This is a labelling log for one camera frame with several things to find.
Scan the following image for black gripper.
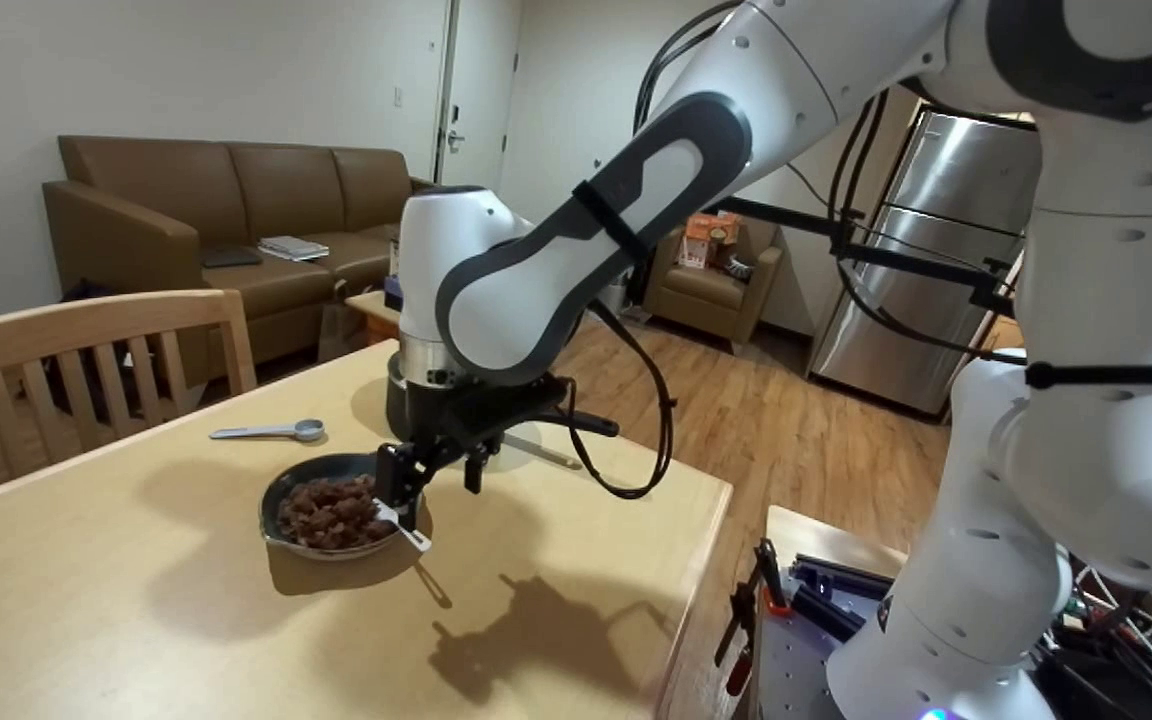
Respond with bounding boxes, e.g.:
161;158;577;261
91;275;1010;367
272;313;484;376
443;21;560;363
371;374;579;520

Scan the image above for white plastic spoon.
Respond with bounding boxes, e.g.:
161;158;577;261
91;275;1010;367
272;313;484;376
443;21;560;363
371;496;434;562

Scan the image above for dark blue bowl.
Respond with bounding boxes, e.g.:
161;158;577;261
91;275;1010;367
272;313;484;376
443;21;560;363
254;448;429;567

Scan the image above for grey metal measuring spoon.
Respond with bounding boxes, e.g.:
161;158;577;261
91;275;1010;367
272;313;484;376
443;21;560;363
209;417;330;448

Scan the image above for brown food pieces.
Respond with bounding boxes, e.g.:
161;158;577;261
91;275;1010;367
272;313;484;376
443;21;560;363
275;472;400;555

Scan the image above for white book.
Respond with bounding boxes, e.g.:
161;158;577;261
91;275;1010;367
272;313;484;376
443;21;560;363
254;234;337;267

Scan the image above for tan armchair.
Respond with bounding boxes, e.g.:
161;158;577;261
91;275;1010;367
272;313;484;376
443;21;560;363
638;212;787;361

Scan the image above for red and black clamp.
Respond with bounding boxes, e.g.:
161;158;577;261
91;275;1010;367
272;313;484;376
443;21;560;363
713;536;795;700

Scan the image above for orange box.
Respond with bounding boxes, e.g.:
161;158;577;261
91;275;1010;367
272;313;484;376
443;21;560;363
674;215;718;275

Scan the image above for white door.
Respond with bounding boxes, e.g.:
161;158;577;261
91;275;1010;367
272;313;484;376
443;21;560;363
431;0;527;204

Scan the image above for light wooden chair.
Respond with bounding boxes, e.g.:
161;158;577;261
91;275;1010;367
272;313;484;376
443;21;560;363
0;283;260;513

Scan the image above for brown leather sofa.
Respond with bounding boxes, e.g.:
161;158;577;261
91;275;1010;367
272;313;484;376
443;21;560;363
40;132;434;367

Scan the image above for stainless steel refrigerator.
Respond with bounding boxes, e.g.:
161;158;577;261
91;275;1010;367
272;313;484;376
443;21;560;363
803;106;1046;425

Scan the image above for black metal mounting bar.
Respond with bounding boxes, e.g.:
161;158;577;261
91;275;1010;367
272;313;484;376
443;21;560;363
715;192;1022;316

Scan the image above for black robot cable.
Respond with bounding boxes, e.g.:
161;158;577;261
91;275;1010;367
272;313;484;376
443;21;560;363
556;295;678;506

